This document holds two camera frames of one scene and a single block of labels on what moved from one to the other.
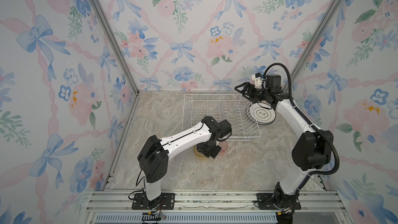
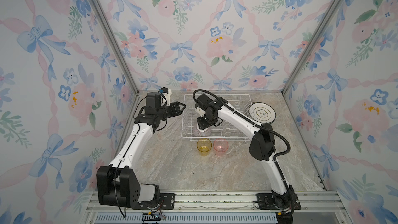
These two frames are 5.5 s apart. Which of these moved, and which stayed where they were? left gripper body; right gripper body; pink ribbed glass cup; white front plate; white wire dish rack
Moved: right gripper body; left gripper body
Stayed: white front plate; white wire dish rack; pink ribbed glass cup
